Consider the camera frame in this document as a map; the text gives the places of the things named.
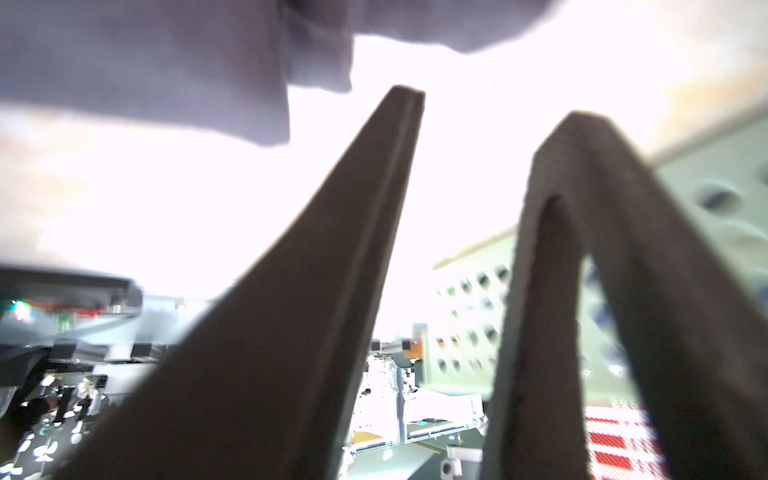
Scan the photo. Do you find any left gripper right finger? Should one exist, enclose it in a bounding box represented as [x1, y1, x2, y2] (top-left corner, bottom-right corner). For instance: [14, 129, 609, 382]
[480, 112, 767, 479]

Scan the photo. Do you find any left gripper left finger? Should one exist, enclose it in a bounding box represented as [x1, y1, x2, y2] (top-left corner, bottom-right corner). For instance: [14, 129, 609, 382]
[57, 86, 426, 479]

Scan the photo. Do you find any dark grey checked pillowcase back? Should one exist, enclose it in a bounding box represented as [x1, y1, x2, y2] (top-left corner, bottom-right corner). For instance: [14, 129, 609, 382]
[1, 0, 550, 146]

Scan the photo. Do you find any green circuit board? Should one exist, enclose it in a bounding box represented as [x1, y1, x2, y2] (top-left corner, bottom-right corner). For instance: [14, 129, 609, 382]
[1, 265, 144, 334]

